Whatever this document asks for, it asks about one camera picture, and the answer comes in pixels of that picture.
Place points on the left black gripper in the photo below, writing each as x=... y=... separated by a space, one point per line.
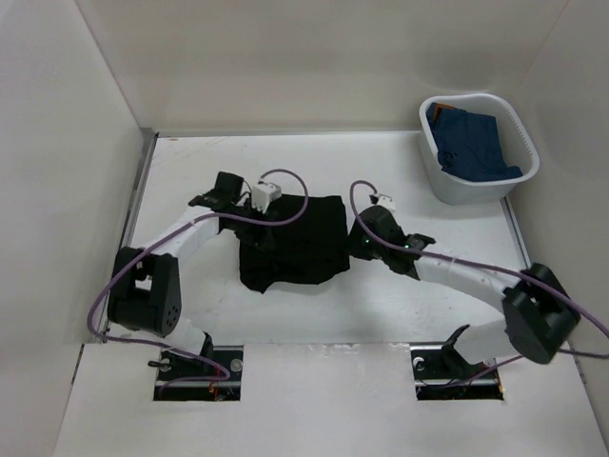
x=260 y=238

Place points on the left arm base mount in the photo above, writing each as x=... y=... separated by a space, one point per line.
x=180 y=379

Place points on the blue folded trousers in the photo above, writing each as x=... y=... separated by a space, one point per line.
x=468 y=144

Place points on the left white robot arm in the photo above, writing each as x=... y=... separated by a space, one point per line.
x=145 y=291

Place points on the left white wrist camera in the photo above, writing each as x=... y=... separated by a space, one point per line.
x=263 y=194

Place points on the black trousers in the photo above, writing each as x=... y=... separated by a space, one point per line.
x=310 y=250

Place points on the aluminium table edge rail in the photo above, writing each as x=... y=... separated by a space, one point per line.
x=150 y=137

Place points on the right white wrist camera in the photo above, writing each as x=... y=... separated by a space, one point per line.
x=384 y=201

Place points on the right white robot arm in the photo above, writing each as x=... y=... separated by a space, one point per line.
x=534 y=323

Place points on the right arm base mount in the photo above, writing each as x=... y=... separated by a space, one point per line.
x=441 y=374

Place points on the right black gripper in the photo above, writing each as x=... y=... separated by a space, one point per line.
x=354 y=244

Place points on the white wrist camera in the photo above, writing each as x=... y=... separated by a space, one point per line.
x=263 y=194
x=384 y=201

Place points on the white plastic basket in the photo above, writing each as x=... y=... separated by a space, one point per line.
x=516 y=145

